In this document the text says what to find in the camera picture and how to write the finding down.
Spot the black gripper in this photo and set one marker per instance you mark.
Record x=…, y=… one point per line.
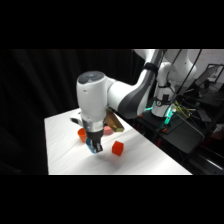
x=94, y=136

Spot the red cube block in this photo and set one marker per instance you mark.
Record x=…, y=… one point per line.
x=117, y=148

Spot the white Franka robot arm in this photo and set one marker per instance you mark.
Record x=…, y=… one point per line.
x=95, y=100

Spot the orange plastic cup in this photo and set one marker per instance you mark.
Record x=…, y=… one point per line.
x=81, y=134

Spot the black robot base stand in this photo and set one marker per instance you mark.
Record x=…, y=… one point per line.
x=186, y=133

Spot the black curtain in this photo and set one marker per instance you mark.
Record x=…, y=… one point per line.
x=33, y=86

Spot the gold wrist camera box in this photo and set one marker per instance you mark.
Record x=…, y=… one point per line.
x=115, y=123

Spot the dark laptop screen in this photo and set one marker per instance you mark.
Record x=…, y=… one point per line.
x=209, y=77

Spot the blue plastic cup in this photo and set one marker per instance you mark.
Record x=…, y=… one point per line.
x=89, y=145

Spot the small green light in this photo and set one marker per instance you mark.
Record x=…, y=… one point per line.
x=168, y=116

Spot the pink bowl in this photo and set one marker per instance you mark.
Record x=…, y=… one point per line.
x=107, y=130

